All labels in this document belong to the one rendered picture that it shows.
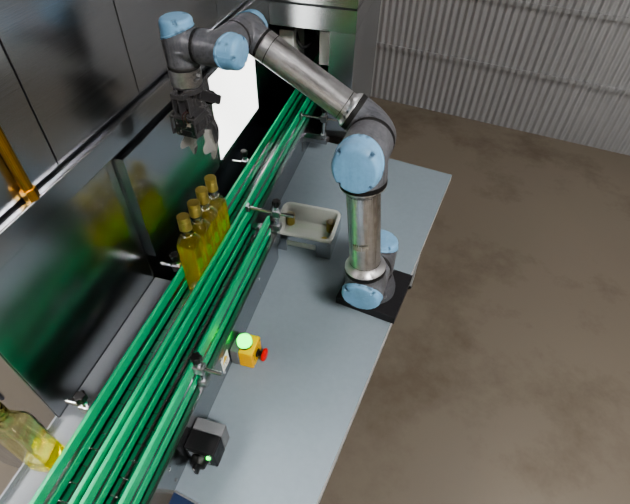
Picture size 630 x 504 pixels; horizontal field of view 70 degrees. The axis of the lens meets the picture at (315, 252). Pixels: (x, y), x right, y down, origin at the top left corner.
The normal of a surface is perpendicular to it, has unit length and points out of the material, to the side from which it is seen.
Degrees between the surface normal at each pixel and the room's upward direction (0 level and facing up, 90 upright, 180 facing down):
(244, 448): 0
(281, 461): 0
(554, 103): 90
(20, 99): 90
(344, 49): 90
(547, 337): 0
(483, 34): 90
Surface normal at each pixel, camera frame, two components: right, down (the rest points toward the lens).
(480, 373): 0.02, -0.70
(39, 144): 0.97, 0.20
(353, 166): -0.35, 0.55
